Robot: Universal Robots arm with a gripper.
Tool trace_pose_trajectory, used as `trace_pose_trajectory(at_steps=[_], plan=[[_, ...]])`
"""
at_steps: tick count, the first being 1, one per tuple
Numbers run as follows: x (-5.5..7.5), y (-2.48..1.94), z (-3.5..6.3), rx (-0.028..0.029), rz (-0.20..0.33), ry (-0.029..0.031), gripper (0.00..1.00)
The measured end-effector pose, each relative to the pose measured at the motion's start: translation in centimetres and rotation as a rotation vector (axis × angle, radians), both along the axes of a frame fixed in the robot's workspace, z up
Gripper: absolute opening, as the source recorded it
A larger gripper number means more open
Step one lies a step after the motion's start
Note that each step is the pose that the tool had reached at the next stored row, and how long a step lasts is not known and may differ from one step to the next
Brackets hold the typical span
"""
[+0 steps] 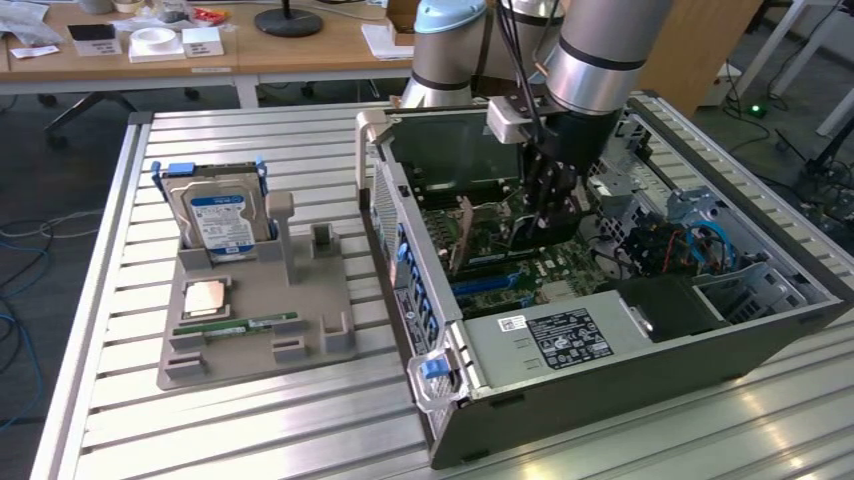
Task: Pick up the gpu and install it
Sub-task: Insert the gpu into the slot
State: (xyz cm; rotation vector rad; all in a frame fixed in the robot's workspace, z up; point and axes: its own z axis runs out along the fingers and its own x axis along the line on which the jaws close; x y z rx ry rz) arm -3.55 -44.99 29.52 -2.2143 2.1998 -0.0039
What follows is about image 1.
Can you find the red parts package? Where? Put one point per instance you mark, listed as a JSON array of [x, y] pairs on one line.
[[208, 17]]

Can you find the open grey PC case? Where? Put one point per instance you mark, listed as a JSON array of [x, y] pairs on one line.
[[601, 410]]

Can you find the silver drive bay frame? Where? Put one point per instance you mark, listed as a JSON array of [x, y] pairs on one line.
[[617, 200]]

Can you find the clear bag with dark item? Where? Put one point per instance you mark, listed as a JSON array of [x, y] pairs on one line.
[[170, 15]]

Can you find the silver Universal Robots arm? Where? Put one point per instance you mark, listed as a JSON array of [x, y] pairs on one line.
[[601, 65]]

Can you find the silver CPU chip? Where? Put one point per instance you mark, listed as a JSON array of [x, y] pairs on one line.
[[203, 297]]

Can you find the grey cup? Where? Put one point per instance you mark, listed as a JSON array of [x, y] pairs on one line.
[[96, 6]]

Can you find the black chair base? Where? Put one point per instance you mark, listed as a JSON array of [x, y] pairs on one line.
[[80, 107]]

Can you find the brown wooden cabinet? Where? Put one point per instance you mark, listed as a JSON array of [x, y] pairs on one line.
[[721, 50]]

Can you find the white box with red dot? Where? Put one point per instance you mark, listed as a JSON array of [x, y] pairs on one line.
[[726, 87]]

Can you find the silver metal bracket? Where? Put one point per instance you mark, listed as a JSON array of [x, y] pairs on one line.
[[694, 200]]

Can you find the black round lamp base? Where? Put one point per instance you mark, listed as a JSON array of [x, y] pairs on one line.
[[288, 24]]

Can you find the silver disk bay cage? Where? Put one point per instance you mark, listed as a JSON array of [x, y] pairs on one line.
[[747, 285]]

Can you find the black fan housing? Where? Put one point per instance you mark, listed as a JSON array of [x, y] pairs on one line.
[[650, 250]]

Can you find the wooden desk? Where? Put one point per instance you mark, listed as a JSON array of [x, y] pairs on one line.
[[300, 50], [100, 65]]

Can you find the blue expansion slot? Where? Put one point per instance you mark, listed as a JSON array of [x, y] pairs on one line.
[[487, 284]]

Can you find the hard disk in blue caddy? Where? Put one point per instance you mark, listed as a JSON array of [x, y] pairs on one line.
[[220, 220]]

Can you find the red and white card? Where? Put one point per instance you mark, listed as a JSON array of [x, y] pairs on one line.
[[33, 51]]

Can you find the white box with black top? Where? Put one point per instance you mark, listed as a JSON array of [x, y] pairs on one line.
[[94, 47]]

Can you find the white table frame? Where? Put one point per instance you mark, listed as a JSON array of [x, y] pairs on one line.
[[837, 112]]

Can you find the silver chipset heatsink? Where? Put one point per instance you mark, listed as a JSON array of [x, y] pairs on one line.
[[557, 294]]

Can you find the grey printed parts rack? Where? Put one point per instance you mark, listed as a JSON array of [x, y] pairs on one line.
[[314, 290]]

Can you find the blue case latch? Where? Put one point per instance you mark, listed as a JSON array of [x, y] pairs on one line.
[[434, 371]]

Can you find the grey plastic bag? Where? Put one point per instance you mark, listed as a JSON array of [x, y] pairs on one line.
[[29, 25]]

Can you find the white labelled cube box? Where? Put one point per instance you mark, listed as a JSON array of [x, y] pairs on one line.
[[203, 47]]

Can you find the white tape roll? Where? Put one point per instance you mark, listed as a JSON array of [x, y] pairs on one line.
[[152, 46]]

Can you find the brown cardboard box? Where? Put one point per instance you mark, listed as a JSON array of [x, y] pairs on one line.
[[400, 15]]

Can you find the grey power supply unit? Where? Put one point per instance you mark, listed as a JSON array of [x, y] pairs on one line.
[[494, 360]]

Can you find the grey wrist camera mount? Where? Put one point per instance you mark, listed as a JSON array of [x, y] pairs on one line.
[[507, 122]]

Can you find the white paper stack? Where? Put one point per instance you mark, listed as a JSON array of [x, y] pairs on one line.
[[383, 45]]

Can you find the green motherboard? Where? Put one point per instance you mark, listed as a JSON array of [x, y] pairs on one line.
[[567, 270]]

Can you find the green RAM stick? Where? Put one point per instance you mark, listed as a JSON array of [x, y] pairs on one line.
[[501, 256], [234, 325]]

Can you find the graphics card with metal bracket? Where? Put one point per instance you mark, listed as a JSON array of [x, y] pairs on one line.
[[464, 240]]

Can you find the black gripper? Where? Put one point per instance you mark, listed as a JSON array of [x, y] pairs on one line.
[[574, 140]]

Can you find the CPU socket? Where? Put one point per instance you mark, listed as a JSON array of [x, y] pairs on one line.
[[490, 227]]

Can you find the black device with green light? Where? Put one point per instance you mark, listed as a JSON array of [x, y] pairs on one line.
[[755, 109]]

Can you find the flat white box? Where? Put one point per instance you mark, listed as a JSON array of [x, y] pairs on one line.
[[156, 56]]

